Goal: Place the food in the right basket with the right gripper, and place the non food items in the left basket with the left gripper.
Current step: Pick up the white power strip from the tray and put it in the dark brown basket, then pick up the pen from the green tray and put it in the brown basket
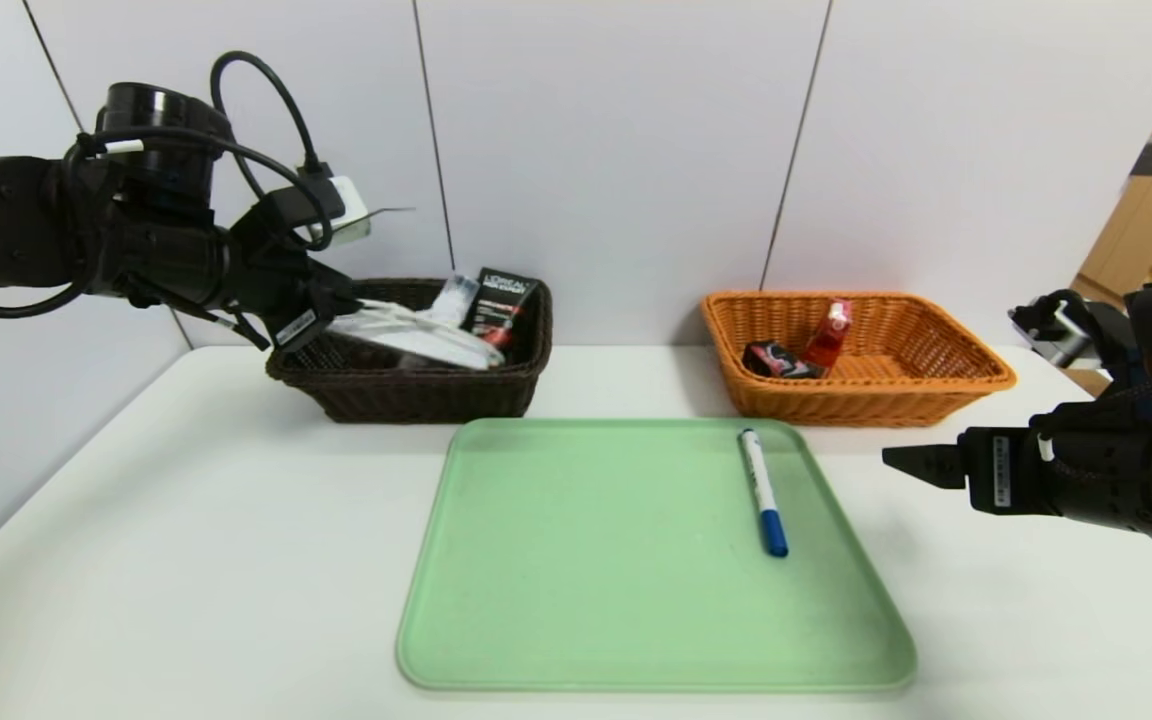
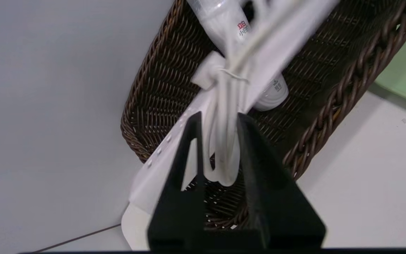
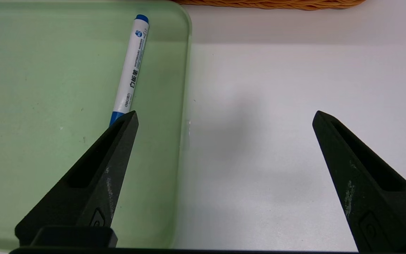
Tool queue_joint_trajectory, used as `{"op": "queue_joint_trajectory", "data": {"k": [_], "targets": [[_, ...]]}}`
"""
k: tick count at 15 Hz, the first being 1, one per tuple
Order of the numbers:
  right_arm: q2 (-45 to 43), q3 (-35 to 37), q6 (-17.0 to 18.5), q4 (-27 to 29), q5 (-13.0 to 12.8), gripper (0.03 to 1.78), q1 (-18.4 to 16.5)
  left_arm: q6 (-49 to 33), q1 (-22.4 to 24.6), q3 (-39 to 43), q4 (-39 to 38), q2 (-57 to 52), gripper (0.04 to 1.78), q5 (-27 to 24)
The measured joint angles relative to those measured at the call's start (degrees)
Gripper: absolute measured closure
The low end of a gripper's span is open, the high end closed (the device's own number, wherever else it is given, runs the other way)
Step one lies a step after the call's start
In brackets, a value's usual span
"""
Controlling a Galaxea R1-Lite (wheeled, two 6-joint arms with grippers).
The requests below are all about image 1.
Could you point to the black pink chewing gum box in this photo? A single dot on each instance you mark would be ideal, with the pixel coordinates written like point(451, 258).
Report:
point(776, 362)

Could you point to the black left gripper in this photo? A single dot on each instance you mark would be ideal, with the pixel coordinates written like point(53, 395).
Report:
point(302, 322)

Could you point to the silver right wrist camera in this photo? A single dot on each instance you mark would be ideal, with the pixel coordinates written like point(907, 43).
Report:
point(1056, 335)

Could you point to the white marker with blue cap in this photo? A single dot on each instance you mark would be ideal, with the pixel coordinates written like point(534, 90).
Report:
point(762, 490)

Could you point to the orange wicker basket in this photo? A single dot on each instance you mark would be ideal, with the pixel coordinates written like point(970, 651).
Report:
point(886, 400)

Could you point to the light green plastic tray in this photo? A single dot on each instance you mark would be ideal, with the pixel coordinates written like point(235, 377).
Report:
point(636, 580)

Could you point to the black cosmetic tube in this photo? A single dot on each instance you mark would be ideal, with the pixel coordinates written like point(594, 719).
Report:
point(501, 310)

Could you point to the red snack packet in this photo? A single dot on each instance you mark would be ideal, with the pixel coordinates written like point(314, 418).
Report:
point(826, 340)

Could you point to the wooden cabinet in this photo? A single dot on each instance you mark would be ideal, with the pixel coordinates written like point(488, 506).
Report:
point(1146, 200)

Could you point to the dark brown wicker basket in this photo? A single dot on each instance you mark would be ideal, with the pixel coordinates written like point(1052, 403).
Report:
point(416, 395)

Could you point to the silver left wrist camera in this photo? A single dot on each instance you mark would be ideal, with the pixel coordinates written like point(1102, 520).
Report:
point(348, 212)

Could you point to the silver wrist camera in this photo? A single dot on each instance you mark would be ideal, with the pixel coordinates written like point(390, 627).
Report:
point(348, 212)
point(1056, 335)

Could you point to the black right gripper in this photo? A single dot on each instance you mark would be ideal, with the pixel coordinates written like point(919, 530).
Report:
point(998, 468)

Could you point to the white power strip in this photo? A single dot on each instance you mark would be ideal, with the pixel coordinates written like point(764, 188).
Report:
point(416, 340)

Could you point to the white bottle with clear cap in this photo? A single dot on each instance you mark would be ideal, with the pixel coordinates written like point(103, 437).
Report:
point(454, 300)

